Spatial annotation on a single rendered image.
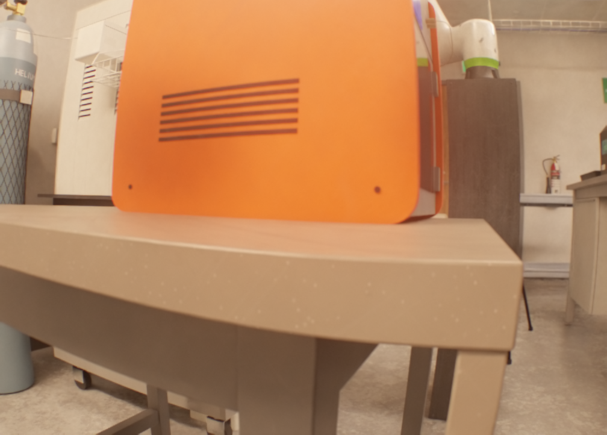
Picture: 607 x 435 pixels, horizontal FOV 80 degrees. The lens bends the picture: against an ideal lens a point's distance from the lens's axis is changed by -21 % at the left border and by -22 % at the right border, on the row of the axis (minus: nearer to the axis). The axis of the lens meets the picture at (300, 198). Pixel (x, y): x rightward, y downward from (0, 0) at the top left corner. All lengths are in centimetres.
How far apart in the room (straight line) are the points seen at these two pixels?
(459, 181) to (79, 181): 124
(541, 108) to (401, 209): 472
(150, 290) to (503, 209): 129
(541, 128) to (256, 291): 497
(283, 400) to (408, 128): 33
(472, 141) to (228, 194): 102
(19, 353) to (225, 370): 154
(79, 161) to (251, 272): 140
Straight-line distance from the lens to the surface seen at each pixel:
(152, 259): 19
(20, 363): 175
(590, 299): 249
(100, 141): 146
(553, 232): 504
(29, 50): 173
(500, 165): 142
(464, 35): 160
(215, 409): 126
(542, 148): 505
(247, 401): 22
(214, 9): 61
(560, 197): 377
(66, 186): 159
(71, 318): 30
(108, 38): 135
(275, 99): 52
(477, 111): 145
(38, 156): 216
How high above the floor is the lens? 73
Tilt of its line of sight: 1 degrees up
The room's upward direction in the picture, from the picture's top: 2 degrees clockwise
